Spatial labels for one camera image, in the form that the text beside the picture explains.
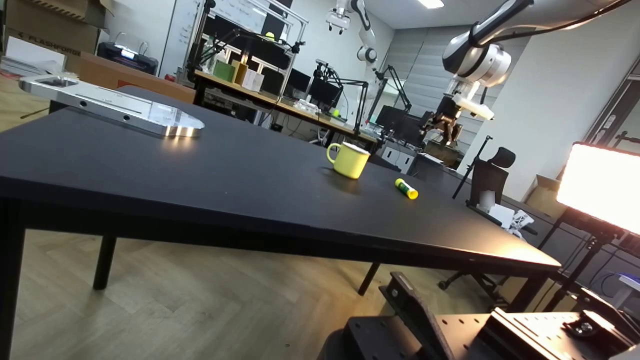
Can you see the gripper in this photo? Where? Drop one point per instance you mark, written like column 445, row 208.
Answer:
column 446, row 107

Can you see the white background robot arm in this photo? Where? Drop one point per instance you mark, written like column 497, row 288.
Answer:
column 365, row 35

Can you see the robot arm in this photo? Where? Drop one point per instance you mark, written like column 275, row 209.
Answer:
column 480, row 57

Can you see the yellow enamel cup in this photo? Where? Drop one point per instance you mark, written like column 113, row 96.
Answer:
column 350, row 161

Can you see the stand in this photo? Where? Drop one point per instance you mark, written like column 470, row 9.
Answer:
column 472, row 167

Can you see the window blinds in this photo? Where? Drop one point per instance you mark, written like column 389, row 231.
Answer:
column 425, row 65

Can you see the black office chair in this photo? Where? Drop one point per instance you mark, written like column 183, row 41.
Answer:
column 487, row 180

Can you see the yellow glue stick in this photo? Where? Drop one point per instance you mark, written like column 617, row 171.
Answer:
column 406, row 189

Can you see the open cardboard box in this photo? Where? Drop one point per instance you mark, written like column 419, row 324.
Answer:
column 542, row 197

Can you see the ceiling light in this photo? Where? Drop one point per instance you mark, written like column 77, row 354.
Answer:
column 431, row 3

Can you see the row of monitors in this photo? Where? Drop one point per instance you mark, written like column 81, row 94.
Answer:
column 320, row 90

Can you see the long wooden desk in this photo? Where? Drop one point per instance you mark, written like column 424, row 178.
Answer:
column 280, row 105

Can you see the lit light panel on stand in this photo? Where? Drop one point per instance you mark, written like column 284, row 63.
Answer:
column 600, row 187

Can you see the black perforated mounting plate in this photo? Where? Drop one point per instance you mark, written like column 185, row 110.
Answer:
column 475, row 335

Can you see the whiteboard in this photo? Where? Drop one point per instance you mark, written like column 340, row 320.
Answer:
column 185, row 30

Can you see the silver metal plate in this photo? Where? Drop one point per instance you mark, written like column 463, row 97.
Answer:
column 115, row 106

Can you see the stack of cardboard boxes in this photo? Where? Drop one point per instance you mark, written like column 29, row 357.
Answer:
column 50, row 25

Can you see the camera on mount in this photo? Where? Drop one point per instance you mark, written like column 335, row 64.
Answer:
column 392, row 92
column 350, row 92

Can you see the metal frame rack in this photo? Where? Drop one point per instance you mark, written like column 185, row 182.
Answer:
column 245, row 40

